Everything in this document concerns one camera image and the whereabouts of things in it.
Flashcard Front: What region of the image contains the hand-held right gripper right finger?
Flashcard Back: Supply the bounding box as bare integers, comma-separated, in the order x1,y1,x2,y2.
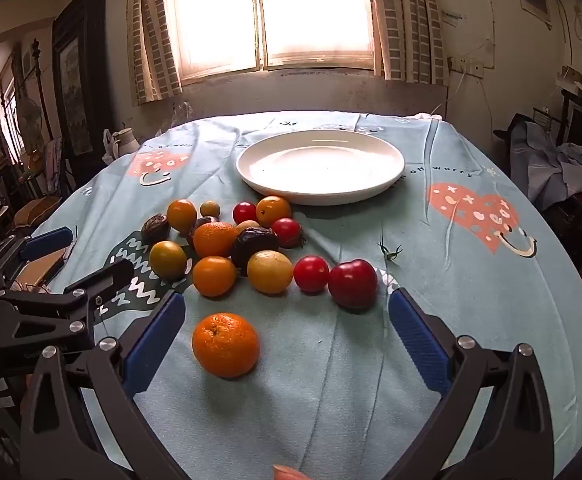
386,287,556,480

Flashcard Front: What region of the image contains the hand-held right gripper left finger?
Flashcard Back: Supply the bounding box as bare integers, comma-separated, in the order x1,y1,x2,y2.
18,292,192,480

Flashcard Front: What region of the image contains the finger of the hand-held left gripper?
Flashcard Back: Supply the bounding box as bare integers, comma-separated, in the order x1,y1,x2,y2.
0,227,75,303
0,262,134,351

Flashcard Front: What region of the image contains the yellow-green tomato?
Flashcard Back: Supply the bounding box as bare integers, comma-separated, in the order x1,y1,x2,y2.
149,240,188,281

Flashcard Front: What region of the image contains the large orange mandarin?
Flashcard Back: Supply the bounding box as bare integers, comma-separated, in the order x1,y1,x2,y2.
192,312,262,379

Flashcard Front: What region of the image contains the red plum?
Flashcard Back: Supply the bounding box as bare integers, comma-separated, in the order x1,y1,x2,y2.
327,259,378,310

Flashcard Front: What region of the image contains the smooth orange tomato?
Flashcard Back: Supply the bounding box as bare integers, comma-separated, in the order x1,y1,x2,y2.
192,256,238,298
256,195,292,229
166,199,198,234

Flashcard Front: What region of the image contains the white oval plate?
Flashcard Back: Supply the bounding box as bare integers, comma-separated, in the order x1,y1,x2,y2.
236,129,406,206

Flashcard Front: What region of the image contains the person's right hand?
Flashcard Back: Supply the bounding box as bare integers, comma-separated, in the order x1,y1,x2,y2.
273,464,312,480

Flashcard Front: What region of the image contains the green tomato calyx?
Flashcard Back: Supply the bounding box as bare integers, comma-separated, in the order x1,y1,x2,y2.
377,235,404,263

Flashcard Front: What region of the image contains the light blue printed tablecloth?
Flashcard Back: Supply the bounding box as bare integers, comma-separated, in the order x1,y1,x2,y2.
8,110,582,480

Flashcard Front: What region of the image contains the standing fan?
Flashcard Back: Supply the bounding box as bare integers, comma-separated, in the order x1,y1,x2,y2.
16,97,46,156

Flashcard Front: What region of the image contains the white jug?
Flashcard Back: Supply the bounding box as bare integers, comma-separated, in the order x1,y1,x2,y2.
103,127,142,163

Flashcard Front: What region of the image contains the dark framed picture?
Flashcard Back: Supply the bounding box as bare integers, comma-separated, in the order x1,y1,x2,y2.
52,0,109,161

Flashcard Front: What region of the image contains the pile of blue-grey clothes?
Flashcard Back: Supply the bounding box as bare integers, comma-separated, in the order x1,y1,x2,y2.
493,112,582,211

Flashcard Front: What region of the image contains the grey checked curtain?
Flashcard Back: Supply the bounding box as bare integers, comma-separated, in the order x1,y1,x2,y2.
128,0,184,106
366,0,452,86

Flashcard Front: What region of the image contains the bright window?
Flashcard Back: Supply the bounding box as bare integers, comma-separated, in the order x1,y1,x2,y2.
163,0,386,81

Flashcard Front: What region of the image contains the wall power strip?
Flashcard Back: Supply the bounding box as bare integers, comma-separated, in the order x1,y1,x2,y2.
448,57,486,78

